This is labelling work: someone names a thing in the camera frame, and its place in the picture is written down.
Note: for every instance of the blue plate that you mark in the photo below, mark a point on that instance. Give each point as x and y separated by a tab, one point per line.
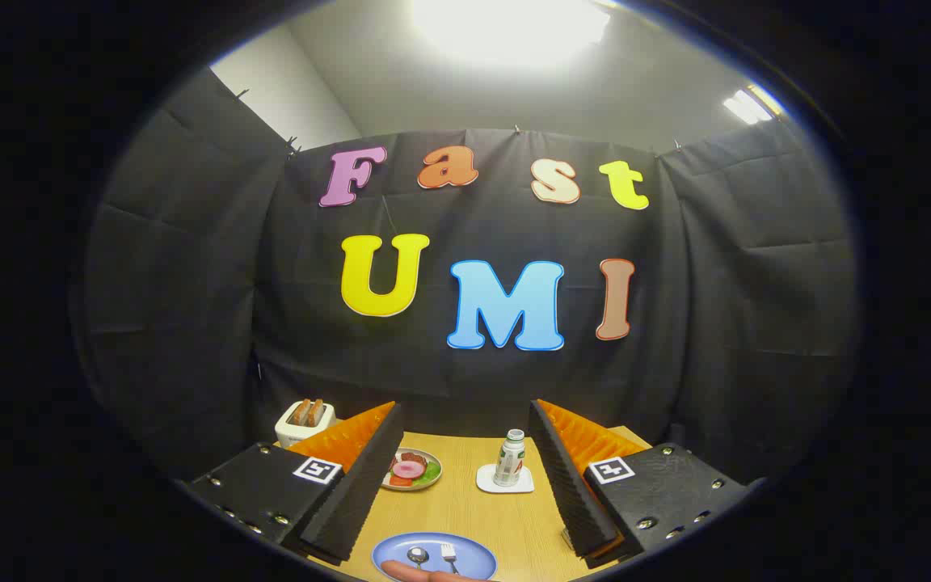
473	558

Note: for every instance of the green lettuce leaf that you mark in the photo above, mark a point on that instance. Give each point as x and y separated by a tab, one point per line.
431	472

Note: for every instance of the pink ham slice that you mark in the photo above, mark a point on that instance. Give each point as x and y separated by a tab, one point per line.
409	469

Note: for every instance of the small ceiling light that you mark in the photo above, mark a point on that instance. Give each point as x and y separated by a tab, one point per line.
748	105

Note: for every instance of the white drink bottle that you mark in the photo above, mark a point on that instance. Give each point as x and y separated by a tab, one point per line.
507	465

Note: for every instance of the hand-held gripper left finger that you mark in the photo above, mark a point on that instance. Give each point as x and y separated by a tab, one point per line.
356	493

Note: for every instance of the toast slice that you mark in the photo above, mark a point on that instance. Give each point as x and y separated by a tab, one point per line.
316	413
300	413

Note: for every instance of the red tomato slice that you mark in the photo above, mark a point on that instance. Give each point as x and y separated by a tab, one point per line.
399	481

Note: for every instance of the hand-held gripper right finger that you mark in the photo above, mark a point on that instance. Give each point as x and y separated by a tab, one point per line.
566	485

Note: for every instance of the white toaster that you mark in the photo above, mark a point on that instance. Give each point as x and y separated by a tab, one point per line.
292	434

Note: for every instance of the white food plate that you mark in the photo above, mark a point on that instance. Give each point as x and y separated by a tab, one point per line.
433	483

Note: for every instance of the brown meat piece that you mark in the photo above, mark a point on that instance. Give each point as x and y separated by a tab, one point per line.
413	457

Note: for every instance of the large ceiling light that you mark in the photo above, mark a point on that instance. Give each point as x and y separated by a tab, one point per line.
510	28

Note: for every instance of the white coaster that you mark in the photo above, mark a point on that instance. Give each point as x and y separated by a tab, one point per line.
486	483

